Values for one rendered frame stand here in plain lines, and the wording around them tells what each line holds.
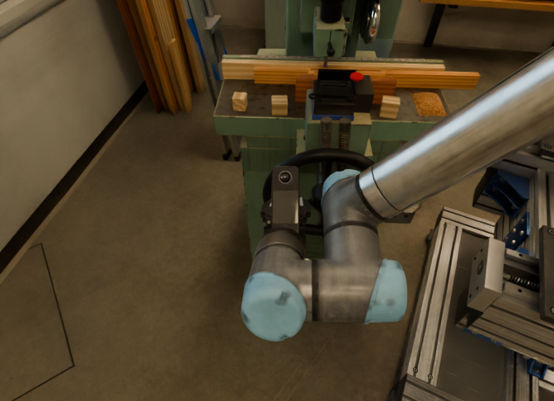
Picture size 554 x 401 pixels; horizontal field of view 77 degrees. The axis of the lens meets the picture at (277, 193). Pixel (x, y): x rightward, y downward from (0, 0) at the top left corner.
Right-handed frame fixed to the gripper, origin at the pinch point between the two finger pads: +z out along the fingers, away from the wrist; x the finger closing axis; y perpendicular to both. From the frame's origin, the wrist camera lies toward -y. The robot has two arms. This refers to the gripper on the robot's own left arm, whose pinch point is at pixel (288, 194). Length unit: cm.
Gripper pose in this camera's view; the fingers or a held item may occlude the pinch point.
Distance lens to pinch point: 71.5
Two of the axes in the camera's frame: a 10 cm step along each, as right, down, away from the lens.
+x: 9.9, -0.1, -1.0
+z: 0.9, -3.4, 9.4
